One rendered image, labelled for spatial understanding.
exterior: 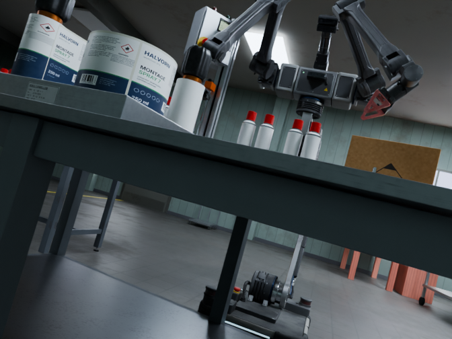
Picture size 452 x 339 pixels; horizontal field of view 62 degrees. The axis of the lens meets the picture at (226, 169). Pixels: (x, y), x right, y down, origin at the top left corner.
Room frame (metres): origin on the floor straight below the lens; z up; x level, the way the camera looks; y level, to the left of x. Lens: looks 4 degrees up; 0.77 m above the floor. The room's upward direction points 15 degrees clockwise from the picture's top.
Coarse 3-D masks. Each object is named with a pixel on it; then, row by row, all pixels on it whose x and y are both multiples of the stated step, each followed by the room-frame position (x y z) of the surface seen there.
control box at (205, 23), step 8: (208, 8) 1.45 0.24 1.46; (200, 16) 1.47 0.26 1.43; (208, 16) 1.45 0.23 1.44; (216, 16) 1.47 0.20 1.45; (192, 24) 1.52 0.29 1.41; (200, 24) 1.45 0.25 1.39; (208, 24) 1.46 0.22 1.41; (216, 24) 1.48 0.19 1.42; (192, 32) 1.50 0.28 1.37; (200, 32) 1.45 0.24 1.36; (208, 32) 1.46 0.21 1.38; (216, 32) 1.48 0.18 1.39; (192, 40) 1.48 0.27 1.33; (200, 40) 1.45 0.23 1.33; (232, 48) 1.53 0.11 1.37; (224, 64) 1.53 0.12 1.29
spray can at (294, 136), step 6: (294, 120) 1.27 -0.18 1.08; (300, 120) 1.26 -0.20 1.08; (294, 126) 1.26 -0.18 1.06; (300, 126) 1.26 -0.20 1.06; (288, 132) 1.28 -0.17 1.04; (294, 132) 1.25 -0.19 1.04; (300, 132) 1.25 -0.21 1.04; (288, 138) 1.26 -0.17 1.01; (294, 138) 1.25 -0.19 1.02; (300, 138) 1.25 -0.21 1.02; (288, 144) 1.25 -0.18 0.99; (294, 144) 1.25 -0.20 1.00; (300, 144) 1.26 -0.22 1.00; (288, 150) 1.25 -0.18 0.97; (294, 150) 1.25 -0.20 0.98
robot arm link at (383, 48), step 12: (360, 0) 1.42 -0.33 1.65; (336, 12) 1.45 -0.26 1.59; (348, 12) 1.41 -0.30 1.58; (360, 12) 1.39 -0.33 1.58; (360, 24) 1.37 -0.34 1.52; (372, 24) 1.35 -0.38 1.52; (372, 36) 1.33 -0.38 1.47; (384, 36) 1.31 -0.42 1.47; (372, 48) 1.36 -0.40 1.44; (384, 48) 1.29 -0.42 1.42; (396, 48) 1.27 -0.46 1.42; (384, 60) 1.27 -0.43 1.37; (396, 60) 1.25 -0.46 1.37; (408, 60) 1.24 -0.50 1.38
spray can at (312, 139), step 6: (312, 126) 1.24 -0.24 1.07; (318, 126) 1.23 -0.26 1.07; (312, 132) 1.23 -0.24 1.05; (318, 132) 1.23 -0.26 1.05; (306, 138) 1.23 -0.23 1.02; (312, 138) 1.22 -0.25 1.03; (318, 138) 1.22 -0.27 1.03; (306, 144) 1.23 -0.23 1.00; (312, 144) 1.22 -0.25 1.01; (318, 144) 1.23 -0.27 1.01; (306, 150) 1.22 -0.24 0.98; (312, 150) 1.22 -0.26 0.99; (300, 156) 1.24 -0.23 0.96; (306, 156) 1.22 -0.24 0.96; (312, 156) 1.22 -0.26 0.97
